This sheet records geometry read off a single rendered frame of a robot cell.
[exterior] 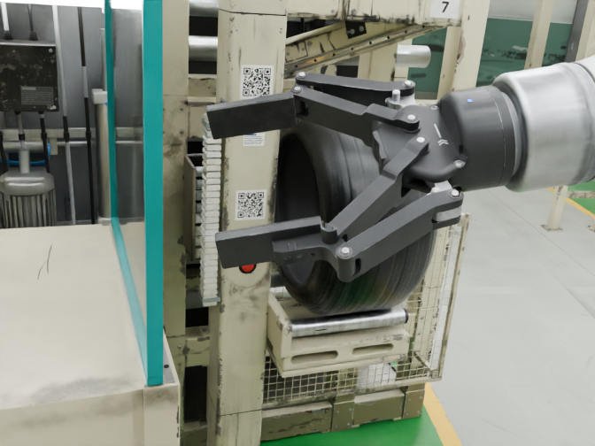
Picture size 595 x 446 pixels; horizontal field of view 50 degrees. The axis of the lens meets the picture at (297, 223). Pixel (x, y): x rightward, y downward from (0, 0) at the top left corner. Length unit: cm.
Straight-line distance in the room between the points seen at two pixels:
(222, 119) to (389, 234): 18
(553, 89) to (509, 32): 1109
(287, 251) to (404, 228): 8
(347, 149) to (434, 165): 102
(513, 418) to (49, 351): 248
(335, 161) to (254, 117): 95
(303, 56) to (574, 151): 149
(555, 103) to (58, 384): 61
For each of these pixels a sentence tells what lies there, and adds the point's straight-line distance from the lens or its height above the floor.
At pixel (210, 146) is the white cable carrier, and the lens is 148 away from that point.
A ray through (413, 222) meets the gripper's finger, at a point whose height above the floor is 159.
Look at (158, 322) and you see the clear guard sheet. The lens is 75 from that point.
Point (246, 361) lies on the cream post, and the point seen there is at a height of 78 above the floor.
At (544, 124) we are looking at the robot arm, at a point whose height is 165.
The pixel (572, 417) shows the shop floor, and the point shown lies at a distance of 323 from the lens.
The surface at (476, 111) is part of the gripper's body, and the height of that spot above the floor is 165.
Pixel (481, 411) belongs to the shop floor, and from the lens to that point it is 309.
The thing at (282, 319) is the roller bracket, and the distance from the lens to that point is 159.
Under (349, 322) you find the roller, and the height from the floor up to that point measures 91.
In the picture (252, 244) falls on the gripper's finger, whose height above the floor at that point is 156.
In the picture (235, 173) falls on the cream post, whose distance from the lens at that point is 150.
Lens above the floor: 173
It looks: 21 degrees down
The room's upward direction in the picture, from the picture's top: 4 degrees clockwise
